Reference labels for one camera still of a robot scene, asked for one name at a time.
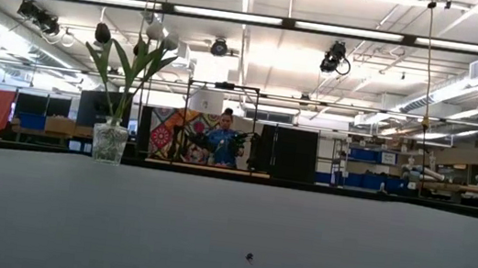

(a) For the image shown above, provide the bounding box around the white tulip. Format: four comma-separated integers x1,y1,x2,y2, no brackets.
117,17,167,131
119,27,183,133

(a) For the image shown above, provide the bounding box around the clear glass vase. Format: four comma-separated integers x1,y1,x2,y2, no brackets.
87,113,132,168

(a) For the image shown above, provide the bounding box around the black overhead light bar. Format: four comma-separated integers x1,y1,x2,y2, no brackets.
54,0,478,56

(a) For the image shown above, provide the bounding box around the white hanging box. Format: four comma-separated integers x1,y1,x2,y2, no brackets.
186,88,226,117

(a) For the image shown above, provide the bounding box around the person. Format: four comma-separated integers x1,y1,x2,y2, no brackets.
202,105,250,171

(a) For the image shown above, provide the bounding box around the black panel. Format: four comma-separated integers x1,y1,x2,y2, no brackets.
254,123,322,184

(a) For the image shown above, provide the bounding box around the colourful patchwork quilt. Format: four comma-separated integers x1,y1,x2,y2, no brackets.
146,104,227,165

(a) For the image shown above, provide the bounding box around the blue storage bin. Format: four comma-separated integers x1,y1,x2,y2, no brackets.
314,168,405,196
349,147,399,167
17,112,47,131

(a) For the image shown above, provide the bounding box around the black monitor screen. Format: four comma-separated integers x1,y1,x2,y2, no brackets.
75,86,134,133

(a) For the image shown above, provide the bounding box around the cardboard box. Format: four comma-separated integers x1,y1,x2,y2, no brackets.
43,114,78,137

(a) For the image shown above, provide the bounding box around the blue-grey table mat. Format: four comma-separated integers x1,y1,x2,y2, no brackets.
0,142,478,268

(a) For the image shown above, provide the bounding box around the wooden workbench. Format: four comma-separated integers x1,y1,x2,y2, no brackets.
416,178,478,197

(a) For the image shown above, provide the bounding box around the black hanging camera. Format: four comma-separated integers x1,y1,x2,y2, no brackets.
318,38,355,78
208,36,230,58
14,0,63,37

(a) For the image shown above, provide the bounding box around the black cubic rig frame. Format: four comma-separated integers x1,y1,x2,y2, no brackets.
177,77,262,173

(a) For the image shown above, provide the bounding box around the yellow hanging cord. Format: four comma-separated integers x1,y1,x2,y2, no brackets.
403,0,447,195

